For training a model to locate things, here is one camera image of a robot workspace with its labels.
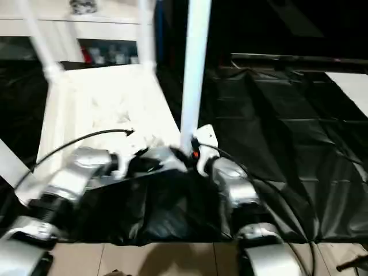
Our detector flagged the white plastic table leg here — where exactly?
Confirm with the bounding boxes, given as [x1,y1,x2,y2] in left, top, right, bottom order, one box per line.
[0,137,40,208]
[137,0,158,76]
[17,0,66,84]
[178,0,213,153]

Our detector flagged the black glossy mat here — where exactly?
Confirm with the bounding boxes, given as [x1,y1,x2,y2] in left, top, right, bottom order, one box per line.
[0,53,368,247]

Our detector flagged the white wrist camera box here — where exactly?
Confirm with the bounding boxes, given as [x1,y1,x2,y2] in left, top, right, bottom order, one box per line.
[114,135,153,179]
[195,124,220,177]

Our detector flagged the black metal table frame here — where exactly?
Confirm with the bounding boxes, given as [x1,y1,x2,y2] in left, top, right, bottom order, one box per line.
[335,252,368,273]

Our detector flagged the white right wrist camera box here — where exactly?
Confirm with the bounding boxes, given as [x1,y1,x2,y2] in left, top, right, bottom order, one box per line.
[195,124,220,177]

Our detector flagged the white sideboard surface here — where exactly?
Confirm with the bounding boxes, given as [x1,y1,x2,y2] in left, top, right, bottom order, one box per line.
[324,71,368,118]

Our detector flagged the black bundle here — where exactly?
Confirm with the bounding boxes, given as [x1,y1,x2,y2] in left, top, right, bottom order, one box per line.
[70,0,97,14]

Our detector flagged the white glass-door cabinet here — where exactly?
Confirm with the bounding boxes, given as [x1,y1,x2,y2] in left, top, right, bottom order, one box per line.
[0,0,156,66]

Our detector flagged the white plastic table top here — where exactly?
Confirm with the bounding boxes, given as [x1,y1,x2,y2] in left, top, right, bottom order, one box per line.
[13,60,192,208]

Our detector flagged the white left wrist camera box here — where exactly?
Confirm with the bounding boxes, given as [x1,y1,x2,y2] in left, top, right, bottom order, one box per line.
[114,135,153,179]

